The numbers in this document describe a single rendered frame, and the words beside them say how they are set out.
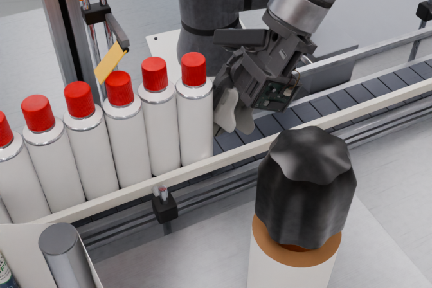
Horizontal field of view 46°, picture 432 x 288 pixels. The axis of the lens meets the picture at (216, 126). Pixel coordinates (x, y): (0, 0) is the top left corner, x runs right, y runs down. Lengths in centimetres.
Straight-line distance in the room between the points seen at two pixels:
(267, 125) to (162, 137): 22
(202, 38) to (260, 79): 34
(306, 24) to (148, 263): 38
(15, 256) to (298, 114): 52
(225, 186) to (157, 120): 18
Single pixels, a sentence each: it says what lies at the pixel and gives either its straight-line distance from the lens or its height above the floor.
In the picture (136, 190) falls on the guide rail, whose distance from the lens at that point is 75.
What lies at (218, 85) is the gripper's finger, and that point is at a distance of 73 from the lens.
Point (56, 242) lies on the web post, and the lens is 53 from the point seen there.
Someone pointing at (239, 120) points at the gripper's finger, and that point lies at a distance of 78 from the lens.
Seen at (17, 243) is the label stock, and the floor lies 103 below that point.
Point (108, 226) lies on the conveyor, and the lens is 77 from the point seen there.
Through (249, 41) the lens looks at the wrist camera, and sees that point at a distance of 73.
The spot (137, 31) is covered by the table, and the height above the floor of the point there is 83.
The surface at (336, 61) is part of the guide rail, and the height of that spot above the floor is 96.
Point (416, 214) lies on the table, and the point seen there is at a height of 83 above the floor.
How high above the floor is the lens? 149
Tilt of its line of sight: 44 degrees down
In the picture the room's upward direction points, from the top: straight up
